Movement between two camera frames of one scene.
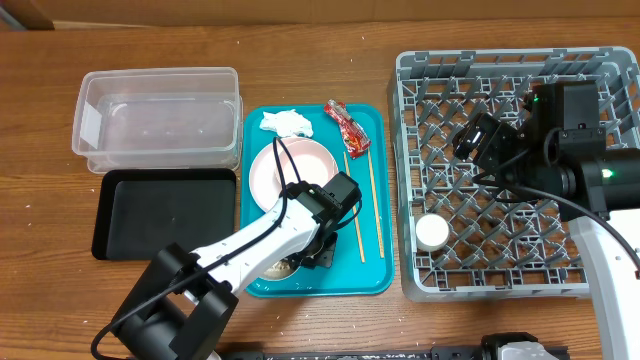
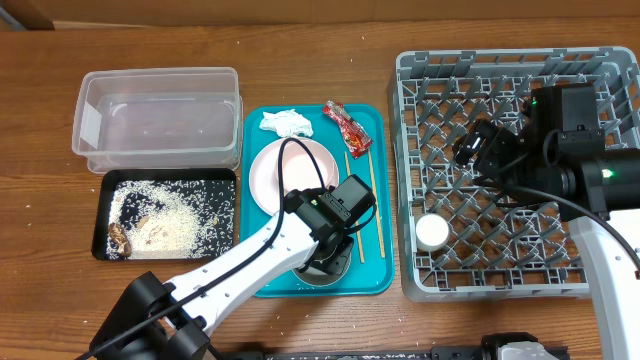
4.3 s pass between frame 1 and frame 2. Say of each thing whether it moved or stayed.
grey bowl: moved
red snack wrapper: stayed
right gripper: stayed
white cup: stayed
